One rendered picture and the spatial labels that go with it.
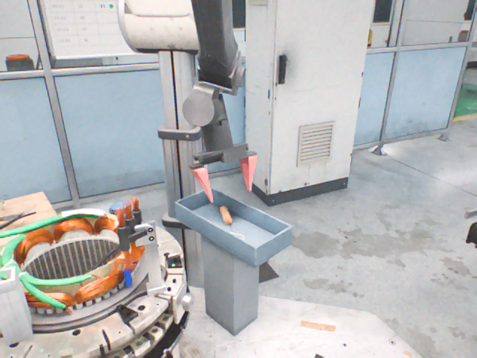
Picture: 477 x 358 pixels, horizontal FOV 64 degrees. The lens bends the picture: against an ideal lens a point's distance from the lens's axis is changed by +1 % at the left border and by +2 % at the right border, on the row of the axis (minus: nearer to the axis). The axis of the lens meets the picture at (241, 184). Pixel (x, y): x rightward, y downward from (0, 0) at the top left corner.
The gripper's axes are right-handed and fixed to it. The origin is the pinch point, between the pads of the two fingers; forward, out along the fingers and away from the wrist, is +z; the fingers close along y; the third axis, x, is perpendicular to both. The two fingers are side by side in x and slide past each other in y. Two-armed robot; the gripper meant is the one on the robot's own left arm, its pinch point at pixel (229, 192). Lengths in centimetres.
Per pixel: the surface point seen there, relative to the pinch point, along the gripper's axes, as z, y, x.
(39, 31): -87, -44, 193
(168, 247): 3.8, -15.2, -10.9
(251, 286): 22.6, 0.9, 3.3
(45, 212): -3.7, -36.2, 13.9
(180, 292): 7.5, -15.8, -21.2
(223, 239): 8.0, -4.3, -3.1
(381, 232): 88, 137, 144
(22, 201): -6.4, -41.1, 20.6
